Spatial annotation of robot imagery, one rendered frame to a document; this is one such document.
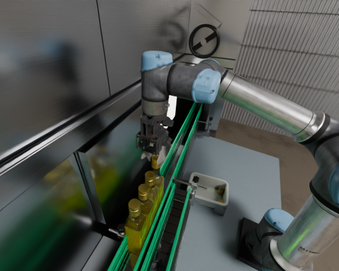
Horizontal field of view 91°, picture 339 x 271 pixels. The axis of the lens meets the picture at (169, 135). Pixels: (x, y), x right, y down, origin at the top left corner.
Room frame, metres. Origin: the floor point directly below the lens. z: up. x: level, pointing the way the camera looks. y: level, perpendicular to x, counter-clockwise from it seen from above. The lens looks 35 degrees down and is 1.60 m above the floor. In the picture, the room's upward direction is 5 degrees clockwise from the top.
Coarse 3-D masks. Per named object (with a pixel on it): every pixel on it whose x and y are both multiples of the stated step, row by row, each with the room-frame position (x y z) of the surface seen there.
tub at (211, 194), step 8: (192, 176) 0.69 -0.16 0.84; (200, 176) 0.71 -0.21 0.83; (208, 176) 0.70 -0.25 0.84; (200, 184) 0.69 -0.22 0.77; (208, 184) 0.69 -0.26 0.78; (216, 184) 0.68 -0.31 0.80; (224, 184) 0.67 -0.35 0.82; (200, 192) 0.63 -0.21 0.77; (208, 192) 0.64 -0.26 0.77; (216, 192) 0.64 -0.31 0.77; (224, 192) 0.62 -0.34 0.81; (208, 200) 0.54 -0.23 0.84; (216, 200) 0.59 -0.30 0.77; (224, 200) 0.56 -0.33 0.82
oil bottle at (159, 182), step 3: (159, 177) 0.44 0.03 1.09; (162, 177) 0.45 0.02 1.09; (156, 180) 0.43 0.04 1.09; (159, 180) 0.43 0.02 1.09; (162, 180) 0.44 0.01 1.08; (156, 183) 0.42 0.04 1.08; (159, 183) 0.42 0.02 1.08; (162, 183) 0.44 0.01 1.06; (159, 186) 0.42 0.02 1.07; (162, 186) 0.44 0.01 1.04; (159, 189) 0.42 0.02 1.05; (162, 189) 0.45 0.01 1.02; (159, 192) 0.42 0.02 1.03; (162, 192) 0.45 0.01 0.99; (159, 195) 0.42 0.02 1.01; (162, 195) 0.45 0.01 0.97; (159, 198) 0.42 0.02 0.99; (162, 198) 0.45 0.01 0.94; (159, 201) 0.42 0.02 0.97; (159, 204) 0.42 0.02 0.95
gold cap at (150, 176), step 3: (150, 171) 0.41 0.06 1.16; (147, 174) 0.39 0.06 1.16; (150, 174) 0.39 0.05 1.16; (153, 174) 0.40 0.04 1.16; (147, 177) 0.38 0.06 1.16; (150, 177) 0.38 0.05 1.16; (153, 177) 0.39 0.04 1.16; (147, 180) 0.38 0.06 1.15; (150, 180) 0.38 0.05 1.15; (153, 180) 0.39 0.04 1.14; (147, 183) 0.38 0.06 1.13; (150, 183) 0.38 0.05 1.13; (153, 183) 0.39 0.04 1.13; (150, 186) 0.38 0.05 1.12
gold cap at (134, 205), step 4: (132, 200) 0.29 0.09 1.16; (136, 200) 0.29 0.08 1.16; (128, 204) 0.28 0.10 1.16; (132, 204) 0.28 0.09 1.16; (136, 204) 0.28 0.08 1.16; (132, 208) 0.27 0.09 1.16; (136, 208) 0.27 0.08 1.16; (132, 212) 0.26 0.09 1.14; (136, 212) 0.27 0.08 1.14; (140, 212) 0.28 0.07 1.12; (132, 216) 0.26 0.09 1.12; (136, 216) 0.27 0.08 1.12
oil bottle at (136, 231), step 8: (128, 216) 0.28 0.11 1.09; (144, 216) 0.29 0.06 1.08; (128, 224) 0.26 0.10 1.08; (136, 224) 0.26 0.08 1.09; (144, 224) 0.28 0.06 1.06; (128, 232) 0.26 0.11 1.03; (136, 232) 0.25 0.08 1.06; (144, 232) 0.28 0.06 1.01; (128, 240) 0.26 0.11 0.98; (136, 240) 0.25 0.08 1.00; (144, 240) 0.27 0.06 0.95; (136, 248) 0.25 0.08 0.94
